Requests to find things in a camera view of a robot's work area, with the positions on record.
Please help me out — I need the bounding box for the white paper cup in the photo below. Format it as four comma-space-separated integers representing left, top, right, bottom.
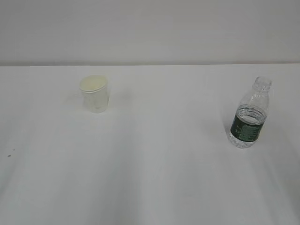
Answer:
79, 75, 109, 113

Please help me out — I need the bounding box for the clear green-label water bottle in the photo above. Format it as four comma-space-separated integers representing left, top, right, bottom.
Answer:
228, 76, 272, 149

